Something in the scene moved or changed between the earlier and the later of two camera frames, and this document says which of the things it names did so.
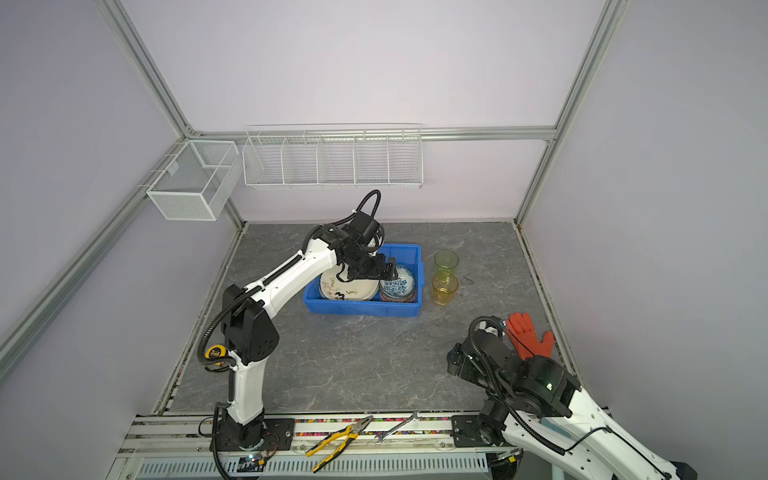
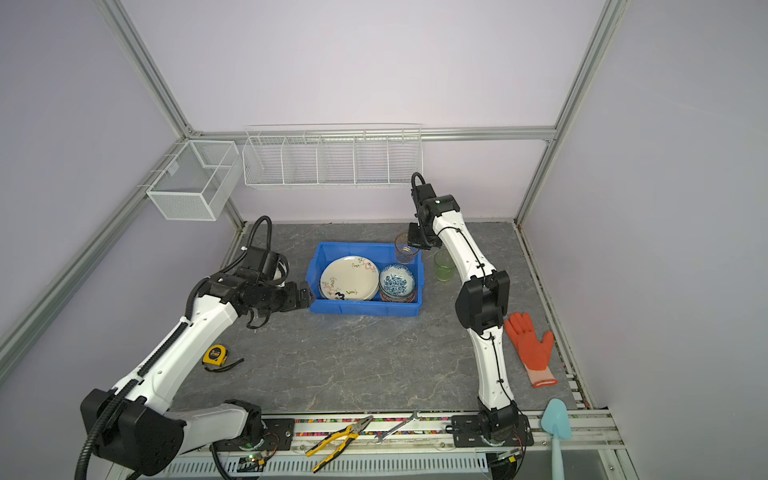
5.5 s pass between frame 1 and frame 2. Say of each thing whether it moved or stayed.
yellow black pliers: stayed
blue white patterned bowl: stayed
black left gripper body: moved
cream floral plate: stayed
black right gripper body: moved
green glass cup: stayed
